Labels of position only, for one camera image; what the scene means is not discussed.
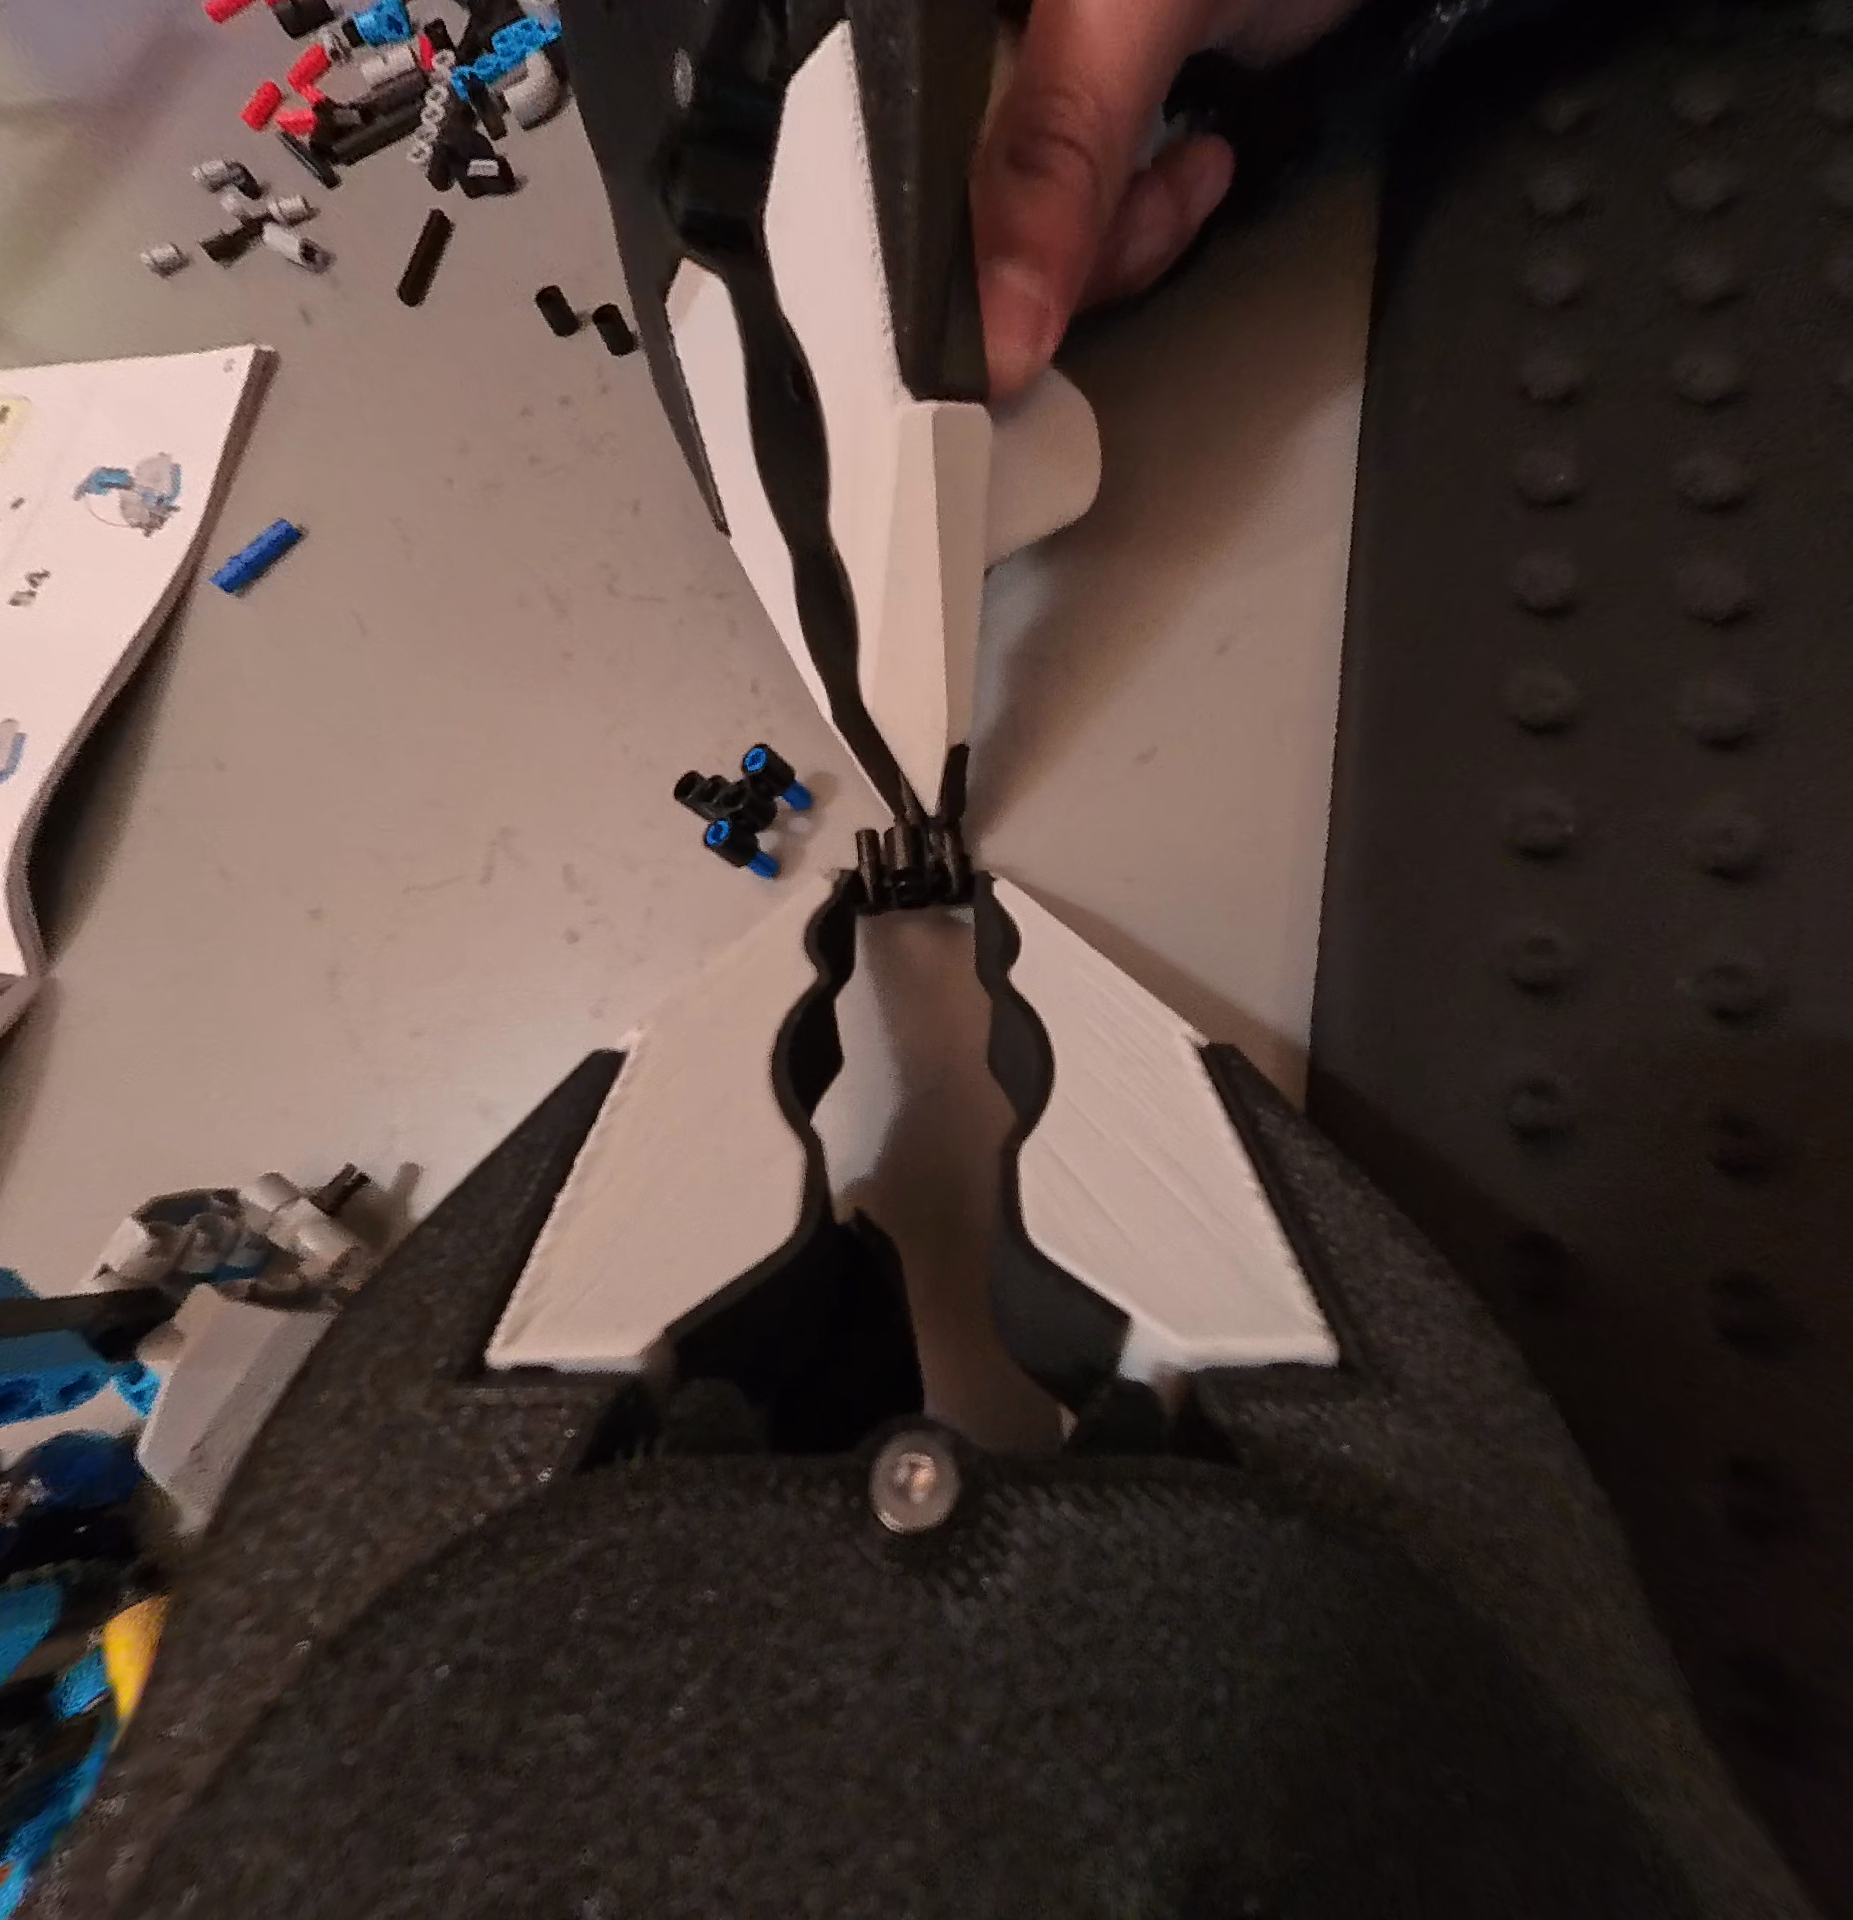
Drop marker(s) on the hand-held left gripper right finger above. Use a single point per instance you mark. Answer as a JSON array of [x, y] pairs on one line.
[[1165, 1185]]

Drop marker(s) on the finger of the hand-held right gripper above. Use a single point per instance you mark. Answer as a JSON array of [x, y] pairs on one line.
[[896, 523], [738, 407]]

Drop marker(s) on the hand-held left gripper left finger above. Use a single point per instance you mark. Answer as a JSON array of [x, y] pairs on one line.
[[656, 1200]]

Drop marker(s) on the black connector brick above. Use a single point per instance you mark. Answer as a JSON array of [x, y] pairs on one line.
[[910, 871]]

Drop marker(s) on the grey desk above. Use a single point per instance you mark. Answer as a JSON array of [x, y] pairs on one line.
[[415, 750]]

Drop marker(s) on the person's right hand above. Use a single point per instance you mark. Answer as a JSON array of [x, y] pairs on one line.
[[1074, 166]]

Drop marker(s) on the black bush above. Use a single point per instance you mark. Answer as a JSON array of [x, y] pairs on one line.
[[558, 308], [616, 331]]

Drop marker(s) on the black axle tube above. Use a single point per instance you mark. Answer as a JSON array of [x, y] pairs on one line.
[[424, 257]]

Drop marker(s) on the pile of loose toy bricks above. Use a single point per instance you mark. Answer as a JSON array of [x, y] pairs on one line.
[[388, 105]]

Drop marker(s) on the black blue connector assembly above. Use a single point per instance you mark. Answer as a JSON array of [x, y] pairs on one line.
[[729, 802]]

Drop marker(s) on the blue yellow brick assembly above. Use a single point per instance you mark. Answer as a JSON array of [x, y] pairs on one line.
[[239, 1393]]

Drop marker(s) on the blue pin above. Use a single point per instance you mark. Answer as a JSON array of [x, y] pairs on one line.
[[254, 555]]

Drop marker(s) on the black studded mat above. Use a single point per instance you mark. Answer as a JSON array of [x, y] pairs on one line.
[[1618, 750]]

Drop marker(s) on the toy instruction booklet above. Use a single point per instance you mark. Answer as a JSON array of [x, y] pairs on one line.
[[74, 630]]

